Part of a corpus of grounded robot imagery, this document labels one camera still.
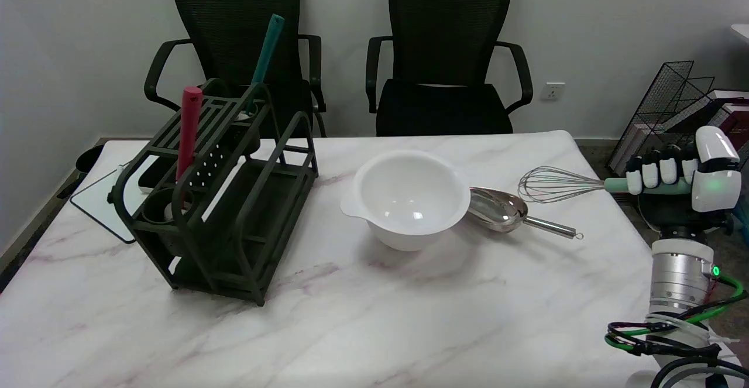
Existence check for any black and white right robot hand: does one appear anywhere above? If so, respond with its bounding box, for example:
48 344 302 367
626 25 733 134
625 125 743 235

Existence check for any whisk with mint green handle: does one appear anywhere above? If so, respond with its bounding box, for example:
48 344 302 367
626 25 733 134
517 166 693 204

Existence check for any white mixing bowl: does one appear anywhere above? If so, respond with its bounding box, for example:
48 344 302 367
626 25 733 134
341 150 472 252

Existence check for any dark red book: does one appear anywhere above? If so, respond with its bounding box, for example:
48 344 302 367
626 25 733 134
711 102 749 143

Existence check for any stainless steel scoop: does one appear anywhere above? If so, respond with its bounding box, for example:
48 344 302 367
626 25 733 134
468 187 584 241

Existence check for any black mesh office chair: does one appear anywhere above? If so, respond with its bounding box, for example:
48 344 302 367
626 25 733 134
366 0 534 137
144 0 327 138

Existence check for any dark green utensil rack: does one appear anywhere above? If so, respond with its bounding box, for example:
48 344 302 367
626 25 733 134
108 78 319 307

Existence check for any white board with black edge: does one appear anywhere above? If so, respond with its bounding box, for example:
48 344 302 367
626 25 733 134
70 166 154 245

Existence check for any black wire magazine rack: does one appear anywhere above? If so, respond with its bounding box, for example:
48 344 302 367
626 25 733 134
607 61 749 177

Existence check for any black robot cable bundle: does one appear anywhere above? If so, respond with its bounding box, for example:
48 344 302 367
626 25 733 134
604 271 749 388

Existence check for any teal utensil handle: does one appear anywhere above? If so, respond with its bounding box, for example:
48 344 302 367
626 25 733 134
245 14 286 115

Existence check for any red utensil handle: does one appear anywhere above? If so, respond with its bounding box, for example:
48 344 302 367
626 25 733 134
176 86 204 183

